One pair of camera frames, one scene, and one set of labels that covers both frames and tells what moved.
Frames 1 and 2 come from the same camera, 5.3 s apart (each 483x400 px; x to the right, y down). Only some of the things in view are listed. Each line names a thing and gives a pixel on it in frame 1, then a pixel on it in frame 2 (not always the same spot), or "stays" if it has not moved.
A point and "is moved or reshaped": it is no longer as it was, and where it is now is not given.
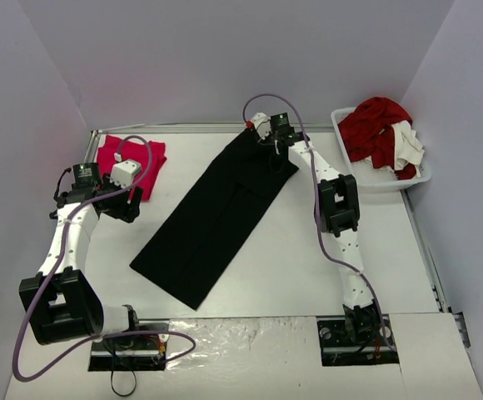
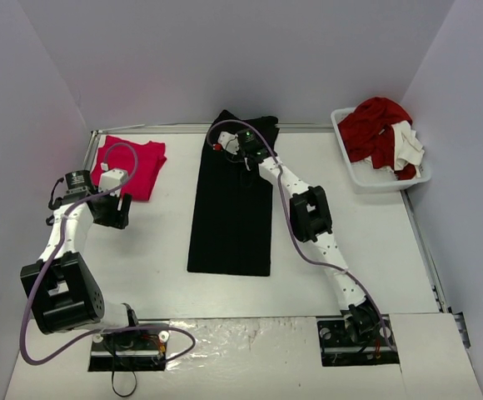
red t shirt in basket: (367, 133) stays
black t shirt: (216, 220) is moved or reshaped
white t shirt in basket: (406, 147) stays
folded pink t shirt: (150, 154) stays
